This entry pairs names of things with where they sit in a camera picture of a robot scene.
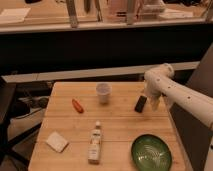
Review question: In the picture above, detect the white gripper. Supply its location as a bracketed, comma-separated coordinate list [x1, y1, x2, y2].
[144, 81, 161, 111]

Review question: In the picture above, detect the black eraser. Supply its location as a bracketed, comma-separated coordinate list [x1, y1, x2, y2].
[134, 96, 147, 113]

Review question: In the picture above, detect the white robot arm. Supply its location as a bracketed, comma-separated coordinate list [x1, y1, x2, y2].
[144, 63, 213, 132]

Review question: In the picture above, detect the white sponge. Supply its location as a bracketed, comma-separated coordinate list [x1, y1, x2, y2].
[46, 132, 69, 153]

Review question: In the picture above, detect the green ribbed bowl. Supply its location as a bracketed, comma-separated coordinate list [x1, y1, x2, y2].
[131, 134, 172, 171]

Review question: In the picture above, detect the white paper cup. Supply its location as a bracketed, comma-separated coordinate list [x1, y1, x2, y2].
[96, 83, 111, 104]

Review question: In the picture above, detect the wooden table board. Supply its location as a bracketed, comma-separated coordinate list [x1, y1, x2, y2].
[28, 82, 186, 171]

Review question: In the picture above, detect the white glue bottle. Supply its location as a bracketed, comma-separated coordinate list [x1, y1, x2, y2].
[88, 121, 102, 164]

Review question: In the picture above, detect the orange carrot toy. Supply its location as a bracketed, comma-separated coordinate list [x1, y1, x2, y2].
[72, 99, 84, 113]

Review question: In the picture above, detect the white paper sheet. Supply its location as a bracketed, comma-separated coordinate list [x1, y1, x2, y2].
[0, 8, 30, 24]

